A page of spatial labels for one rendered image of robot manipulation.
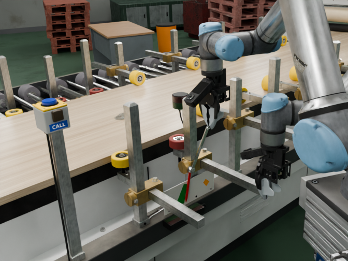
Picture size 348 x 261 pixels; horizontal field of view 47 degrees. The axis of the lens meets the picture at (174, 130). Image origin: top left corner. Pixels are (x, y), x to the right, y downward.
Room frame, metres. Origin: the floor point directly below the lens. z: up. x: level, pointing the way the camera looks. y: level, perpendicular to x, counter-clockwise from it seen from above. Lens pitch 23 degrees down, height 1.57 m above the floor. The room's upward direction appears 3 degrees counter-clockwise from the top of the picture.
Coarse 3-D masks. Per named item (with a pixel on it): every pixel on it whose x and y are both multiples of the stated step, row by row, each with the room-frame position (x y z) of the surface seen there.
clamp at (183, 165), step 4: (200, 152) 1.41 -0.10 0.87; (208, 152) 1.40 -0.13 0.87; (200, 156) 1.37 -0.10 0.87; (204, 156) 1.37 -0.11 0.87; (208, 156) 1.39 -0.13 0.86; (184, 160) 1.35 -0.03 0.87; (188, 160) 1.34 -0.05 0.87; (192, 160) 1.34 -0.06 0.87; (180, 164) 1.34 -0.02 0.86; (184, 164) 1.32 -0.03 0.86; (188, 164) 1.33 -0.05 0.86; (192, 164) 1.33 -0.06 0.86; (196, 164) 1.35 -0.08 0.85; (180, 168) 1.34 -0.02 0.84; (184, 168) 1.32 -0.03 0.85; (196, 168) 1.35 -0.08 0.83; (200, 168) 1.36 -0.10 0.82; (184, 172) 1.33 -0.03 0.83
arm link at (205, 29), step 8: (200, 24) 1.32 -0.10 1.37; (208, 24) 1.30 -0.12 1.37; (216, 24) 1.29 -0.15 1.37; (200, 32) 1.30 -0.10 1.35; (208, 32) 1.28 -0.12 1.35; (200, 40) 1.31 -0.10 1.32; (200, 48) 1.31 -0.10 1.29; (200, 56) 1.31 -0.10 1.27; (208, 56) 1.29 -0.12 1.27; (216, 56) 1.29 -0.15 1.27
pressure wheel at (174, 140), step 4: (172, 136) 1.49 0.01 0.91; (176, 136) 1.49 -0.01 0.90; (180, 136) 1.49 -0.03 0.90; (172, 140) 1.45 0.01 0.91; (176, 140) 1.45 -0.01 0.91; (180, 140) 1.45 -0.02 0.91; (172, 144) 1.44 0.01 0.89; (176, 144) 1.44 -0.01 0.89; (180, 144) 1.43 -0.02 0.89; (172, 148) 1.44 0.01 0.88; (176, 148) 1.44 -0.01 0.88; (180, 148) 1.43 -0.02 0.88; (180, 160) 1.47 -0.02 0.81
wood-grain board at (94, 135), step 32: (224, 64) 2.66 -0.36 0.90; (256, 64) 2.62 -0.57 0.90; (288, 64) 2.58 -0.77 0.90; (96, 96) 2.08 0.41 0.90; (128, 96) 2.06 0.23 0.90; (160, 96) 2.03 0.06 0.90; (0, 128) 1.68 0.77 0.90; (32, 128) 1.66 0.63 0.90; (96, 128) 1.63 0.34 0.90; (160, 128) 1.59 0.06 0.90; (0, 160) 1.36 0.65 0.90; (32, 160) 1.34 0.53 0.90; (96, 160) 1.32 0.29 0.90; (0, 192) 1.12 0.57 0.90; (32, 192) 1.16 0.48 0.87
